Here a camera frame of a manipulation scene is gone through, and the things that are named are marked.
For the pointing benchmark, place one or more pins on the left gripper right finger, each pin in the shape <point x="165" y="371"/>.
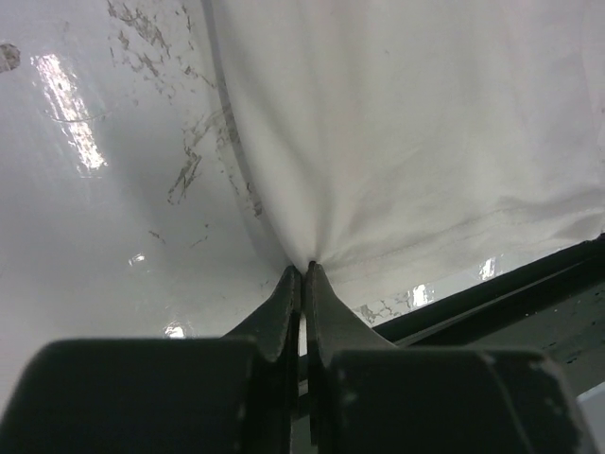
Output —
<point x="367" y="395"/>

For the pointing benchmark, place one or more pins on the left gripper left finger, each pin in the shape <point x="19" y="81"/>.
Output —
<point x="232" y="394"/>

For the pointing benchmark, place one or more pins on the white t shirt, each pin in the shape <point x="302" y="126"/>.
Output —
<point x="399" y="142"/>

